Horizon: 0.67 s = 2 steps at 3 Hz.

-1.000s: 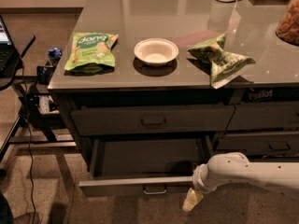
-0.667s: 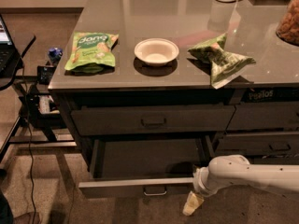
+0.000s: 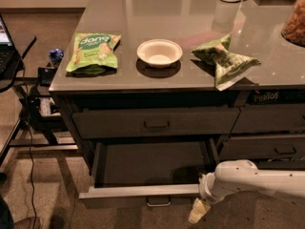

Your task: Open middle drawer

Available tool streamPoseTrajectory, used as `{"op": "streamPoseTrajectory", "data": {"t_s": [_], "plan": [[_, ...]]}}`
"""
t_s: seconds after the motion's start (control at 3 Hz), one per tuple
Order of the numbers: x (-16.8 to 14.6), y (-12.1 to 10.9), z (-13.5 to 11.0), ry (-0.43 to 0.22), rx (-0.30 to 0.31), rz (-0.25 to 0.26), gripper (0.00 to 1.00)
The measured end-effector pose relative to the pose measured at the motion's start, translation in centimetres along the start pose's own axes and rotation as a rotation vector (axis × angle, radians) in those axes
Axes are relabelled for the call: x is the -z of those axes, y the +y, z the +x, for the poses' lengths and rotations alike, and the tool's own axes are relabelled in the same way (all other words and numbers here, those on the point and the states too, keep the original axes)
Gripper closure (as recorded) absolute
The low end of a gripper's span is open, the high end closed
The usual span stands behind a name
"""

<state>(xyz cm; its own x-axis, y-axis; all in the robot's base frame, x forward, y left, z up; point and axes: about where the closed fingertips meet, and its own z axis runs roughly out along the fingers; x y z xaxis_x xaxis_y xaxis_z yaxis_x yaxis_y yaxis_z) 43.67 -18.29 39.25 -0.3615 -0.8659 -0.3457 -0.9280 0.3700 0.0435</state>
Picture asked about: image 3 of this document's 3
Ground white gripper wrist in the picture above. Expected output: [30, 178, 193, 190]
[189, 173, 223, 223]

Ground drawer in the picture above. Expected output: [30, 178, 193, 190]
[232, 104, 305, 134]
[72, 107, 239, 139]
[219, 135, 305, 160]
[79, 138, 219, 208]
[256, 161, 305, 171]

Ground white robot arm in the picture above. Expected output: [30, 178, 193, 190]
[189, 159, 305, 223]

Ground peatos snack bag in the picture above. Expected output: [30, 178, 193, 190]
[247, 90, 305, 105]

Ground dark cabinet counter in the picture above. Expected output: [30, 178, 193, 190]
[48, 0, 305, 189]

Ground crumpled green snack bag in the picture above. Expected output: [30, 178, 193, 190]
[192, 33, 261, 91]

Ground white paper bowl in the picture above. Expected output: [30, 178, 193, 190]
[137, 39, 183, 69]

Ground green dang chips bag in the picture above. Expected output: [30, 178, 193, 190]
[66, 32, 121, 75]

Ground jar of brown snacks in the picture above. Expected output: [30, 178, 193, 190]
[281, 0, 305, 47]

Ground smartphone on stand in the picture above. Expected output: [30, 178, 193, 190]
[38, 68, 56, 87]

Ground blue bottle cap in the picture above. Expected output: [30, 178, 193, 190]
[49, 49, 64, 68]

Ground black laptop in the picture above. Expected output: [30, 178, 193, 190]
[0, 15, 17, 74]

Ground black hanging cable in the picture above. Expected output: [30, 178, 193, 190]
[18, 57, 39, 229]

